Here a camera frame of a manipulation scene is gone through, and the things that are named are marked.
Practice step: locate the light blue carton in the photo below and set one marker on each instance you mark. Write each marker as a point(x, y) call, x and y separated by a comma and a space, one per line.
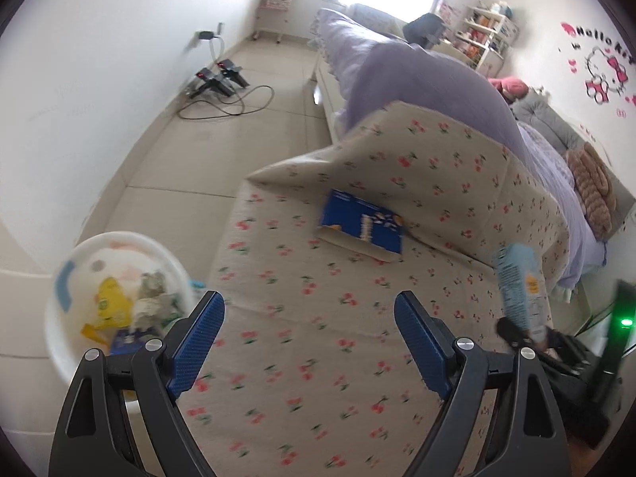
point(521, 278)

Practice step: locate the wall plug adapter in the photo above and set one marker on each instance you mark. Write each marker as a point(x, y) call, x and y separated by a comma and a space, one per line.
point(206, 35)

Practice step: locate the white round bin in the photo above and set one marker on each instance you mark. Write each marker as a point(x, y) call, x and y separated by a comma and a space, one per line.
point(79, 268)

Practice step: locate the blue-faced brown cardboard box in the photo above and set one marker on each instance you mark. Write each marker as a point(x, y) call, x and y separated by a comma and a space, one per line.
point(357, 218)

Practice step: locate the purple blanket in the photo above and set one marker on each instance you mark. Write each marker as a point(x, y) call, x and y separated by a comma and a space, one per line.
point(422, 74)

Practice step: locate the grey cloth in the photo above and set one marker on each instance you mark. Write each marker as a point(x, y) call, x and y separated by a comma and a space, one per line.
point(546, 114)

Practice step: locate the blue tissue packet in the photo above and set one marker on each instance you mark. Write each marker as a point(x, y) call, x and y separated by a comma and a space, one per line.
point(126, 340)

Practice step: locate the pink cartoon wall sticker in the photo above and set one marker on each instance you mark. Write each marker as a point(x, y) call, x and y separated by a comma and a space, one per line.
point(603, 72)

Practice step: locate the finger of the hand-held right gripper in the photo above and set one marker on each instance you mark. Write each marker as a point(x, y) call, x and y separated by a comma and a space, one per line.
point(514, 332)

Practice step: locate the white storage shelf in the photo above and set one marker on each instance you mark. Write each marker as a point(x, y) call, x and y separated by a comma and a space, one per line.
point(484, 35)

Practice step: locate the white drawer cart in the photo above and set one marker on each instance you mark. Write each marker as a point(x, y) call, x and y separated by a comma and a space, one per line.
point(276, 5)

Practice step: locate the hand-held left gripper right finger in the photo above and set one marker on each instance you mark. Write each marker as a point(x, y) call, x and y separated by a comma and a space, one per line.
point(422, 343)

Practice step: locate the yellow snack packet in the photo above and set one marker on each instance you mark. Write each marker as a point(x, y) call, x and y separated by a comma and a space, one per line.
point(112, 303)

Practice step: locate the cherry print blanket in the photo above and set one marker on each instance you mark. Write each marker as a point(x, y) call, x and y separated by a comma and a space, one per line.
point(298, 333)

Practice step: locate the pink plush toy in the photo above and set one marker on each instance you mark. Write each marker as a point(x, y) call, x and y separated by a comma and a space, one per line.
point(509, 87)

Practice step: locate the dark office chair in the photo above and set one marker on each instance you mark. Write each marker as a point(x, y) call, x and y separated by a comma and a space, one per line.
point(425, 30)

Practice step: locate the brown knitted cushion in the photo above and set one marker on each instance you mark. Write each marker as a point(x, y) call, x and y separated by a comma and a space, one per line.
point(591, 184)

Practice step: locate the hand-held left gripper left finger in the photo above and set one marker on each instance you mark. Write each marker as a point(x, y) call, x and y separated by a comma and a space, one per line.
point(196, 343)

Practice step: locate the black charger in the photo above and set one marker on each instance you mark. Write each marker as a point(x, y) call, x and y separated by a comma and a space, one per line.
point(211, 82)
point(229, 68)

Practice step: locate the white bed frame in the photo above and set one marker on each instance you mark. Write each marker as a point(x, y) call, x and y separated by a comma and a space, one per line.
point(325, 94)

